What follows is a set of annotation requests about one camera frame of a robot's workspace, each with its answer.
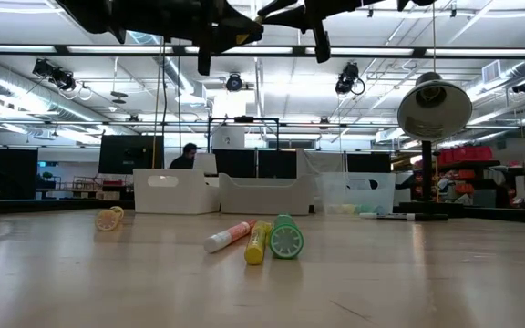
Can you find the clear plastic bin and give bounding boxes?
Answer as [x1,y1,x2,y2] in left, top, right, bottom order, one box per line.
[315,171,396,216]

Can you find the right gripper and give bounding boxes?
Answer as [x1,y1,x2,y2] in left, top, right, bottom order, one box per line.
[256,0,428,65]

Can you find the black overhead frame bar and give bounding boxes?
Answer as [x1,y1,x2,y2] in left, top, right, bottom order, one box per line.
[0,43,525,59]

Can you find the black desk lamp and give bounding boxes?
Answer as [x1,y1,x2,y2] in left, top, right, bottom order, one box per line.
[393,71,474,219]

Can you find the dark partition panel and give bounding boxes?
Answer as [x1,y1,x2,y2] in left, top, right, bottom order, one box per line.
[0,147,39,200]

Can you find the black hanging cable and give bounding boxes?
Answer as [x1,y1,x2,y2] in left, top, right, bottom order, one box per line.
[177,40,184,170]

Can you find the black Expo marker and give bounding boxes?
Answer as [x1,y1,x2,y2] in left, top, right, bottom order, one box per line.
[358,211,449,222]

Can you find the red storage bins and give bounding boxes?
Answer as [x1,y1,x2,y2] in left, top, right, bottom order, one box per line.
[437,145,495,167]

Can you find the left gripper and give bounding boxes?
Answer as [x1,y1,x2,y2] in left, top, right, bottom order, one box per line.
[120,0,265,77]

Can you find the person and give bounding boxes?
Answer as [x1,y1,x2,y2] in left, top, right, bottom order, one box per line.
[169,142,200,170]

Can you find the silver ventilation duct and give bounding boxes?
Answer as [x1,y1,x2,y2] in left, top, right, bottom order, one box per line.
[469,57,525,104]

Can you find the grey plastic bin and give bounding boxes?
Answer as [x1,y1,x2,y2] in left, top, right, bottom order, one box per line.
[219,172,317,216]

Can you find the white monitor back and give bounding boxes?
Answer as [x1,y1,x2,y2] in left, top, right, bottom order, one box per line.
[192,152,219,176]

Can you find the white sheet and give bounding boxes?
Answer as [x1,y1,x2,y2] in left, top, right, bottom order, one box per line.
[295,149,347,178]

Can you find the black rig frame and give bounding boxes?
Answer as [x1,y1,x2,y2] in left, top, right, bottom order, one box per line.
[206,116,281,152]

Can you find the orange Expo marker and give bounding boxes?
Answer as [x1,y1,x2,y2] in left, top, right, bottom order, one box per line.
[202,219,259,254]

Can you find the white numbered sign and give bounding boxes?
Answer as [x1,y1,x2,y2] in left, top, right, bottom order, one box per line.
[211,126,247,151]

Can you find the black monitor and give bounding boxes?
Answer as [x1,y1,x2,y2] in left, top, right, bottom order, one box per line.
[216,149,257,179]
[345,152,392,175]
[256,149,298,179]
[98,134,165,176]

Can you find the white plastic bin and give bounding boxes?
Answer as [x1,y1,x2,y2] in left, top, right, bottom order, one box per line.
[132,168,221,216]

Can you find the black storage shelf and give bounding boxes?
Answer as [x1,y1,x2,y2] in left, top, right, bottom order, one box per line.
[436,159,514,209]

